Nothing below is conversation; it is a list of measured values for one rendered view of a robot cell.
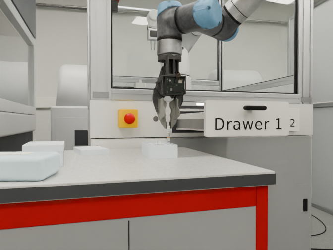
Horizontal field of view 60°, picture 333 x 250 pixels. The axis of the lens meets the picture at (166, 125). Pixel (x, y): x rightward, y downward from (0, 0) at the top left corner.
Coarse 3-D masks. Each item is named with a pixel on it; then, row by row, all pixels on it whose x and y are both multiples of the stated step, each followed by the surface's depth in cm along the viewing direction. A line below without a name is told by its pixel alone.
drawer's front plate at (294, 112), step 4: (292, 108) 131; (296, 108) 132; (292, 112) 131; (296, 112) 132; (292, 116) 131; (296, 116) 132; (292, 120) 131; (296, 120) 132; (296, 124) 132; (292, 128) 131; (296, 128) 132
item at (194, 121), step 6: (180, 114) 113; (186, 114) 107; (192, 114) 101; (198, 114) 96; (180, 120) 113; (186, 120) 106; (192, 120) 100; (198, 120) 95; (180, 126) 113; (186, 126) 106; (192, 126) 100; (198, 126) 95
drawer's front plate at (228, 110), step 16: (208, 112) 85; (224, 112) 87; (240, 112) 88; (256, 112) 90; (272, 112) 91; (288, 112) 93; (208, 128) 85; (224, 128) 87; (240, 128) 88; (272, 128) 91; (288, 128) 93
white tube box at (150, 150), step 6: (144, 144) 87; (150, 144) 87; (156, 144) 87; (162, 144) 87; (168, 144) 88; (174, 144) 84; (144, 150) 87; (150, 150) 80; (156, 150) 81; (162, 150) 81; (168, 150) 82; (174, 150) 82; (150, 156) 80; (156, 156) 81; (162, 156) 81; (168, 156) 82; (174, 156) 82
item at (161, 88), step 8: (160, 56) 83; (168, 56) 80; (176, 56) 81; (168, 64) 80; (176, 64) 83; (168, 72) 80; (176, 72) 80; (160, 80) 82; (168, 80) 80; (176, 80) 81; (184, 80) 82; (160, 88) 82; (168, 88) 80; (176, 88) 81
